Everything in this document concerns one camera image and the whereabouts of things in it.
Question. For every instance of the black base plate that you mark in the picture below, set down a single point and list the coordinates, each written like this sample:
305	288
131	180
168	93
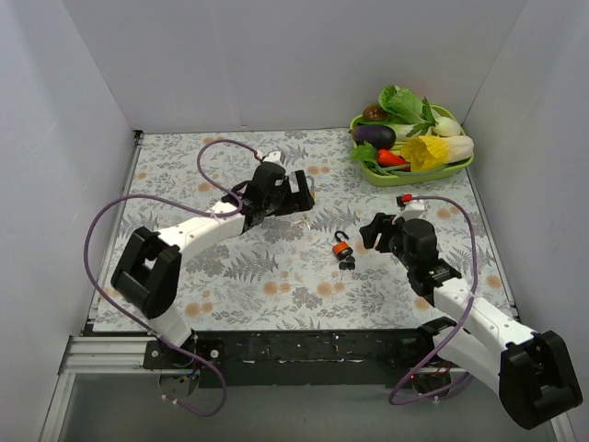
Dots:
318	358

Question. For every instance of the brass padlock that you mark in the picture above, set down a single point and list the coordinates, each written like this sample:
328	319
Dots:
310	181

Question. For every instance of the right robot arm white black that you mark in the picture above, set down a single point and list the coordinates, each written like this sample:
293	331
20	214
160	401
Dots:
531	372

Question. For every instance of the green plastic tray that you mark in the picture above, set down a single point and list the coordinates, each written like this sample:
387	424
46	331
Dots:
395	176

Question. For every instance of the brown toy mushroom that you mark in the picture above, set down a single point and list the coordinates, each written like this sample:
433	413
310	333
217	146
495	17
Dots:
374	113

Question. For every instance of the orange black padlock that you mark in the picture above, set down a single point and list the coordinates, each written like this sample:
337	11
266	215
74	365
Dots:
342	250

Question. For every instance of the floral patterned mat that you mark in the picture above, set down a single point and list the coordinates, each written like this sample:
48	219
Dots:
279	275

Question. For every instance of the white toy radish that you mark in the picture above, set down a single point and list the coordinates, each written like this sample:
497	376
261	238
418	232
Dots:
446	127

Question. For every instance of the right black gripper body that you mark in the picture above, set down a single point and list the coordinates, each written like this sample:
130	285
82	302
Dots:
384	235

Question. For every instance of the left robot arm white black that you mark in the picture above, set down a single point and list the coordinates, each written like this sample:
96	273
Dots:
148	271

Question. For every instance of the red toy pepper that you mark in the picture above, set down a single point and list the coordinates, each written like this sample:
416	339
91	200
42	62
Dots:
387	159

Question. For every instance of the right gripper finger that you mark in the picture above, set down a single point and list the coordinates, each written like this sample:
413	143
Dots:
369	236
383	220

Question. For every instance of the green toy lettuce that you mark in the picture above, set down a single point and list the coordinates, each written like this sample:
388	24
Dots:
404	104

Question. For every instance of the yellow toy cabbage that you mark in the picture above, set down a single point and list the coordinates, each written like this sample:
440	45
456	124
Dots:
428	152

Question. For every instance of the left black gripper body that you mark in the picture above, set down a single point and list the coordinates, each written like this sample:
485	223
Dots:
291	191

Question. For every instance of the purple toy eggplant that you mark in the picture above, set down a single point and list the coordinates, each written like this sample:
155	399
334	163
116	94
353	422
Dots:
379	136

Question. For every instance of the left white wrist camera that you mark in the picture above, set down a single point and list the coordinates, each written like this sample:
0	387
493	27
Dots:
275	157

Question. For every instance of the black headed keys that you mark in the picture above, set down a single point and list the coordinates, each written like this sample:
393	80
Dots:
348	264

